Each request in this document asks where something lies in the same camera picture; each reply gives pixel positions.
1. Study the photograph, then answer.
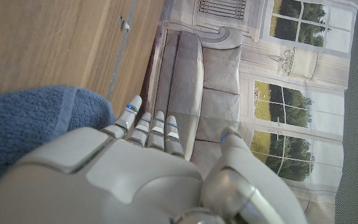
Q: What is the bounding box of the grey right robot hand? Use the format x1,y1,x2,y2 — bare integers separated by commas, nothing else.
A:
0,95,310,224

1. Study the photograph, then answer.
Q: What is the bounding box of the blue terry towel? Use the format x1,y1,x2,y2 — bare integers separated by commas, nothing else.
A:
0,85,116,197

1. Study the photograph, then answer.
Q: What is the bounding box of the printed living room backdrop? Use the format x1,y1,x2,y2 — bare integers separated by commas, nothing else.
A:
141,0,358,224

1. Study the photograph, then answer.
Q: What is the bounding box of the small metal screw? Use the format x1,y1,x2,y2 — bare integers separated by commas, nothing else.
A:
118,16,131,33

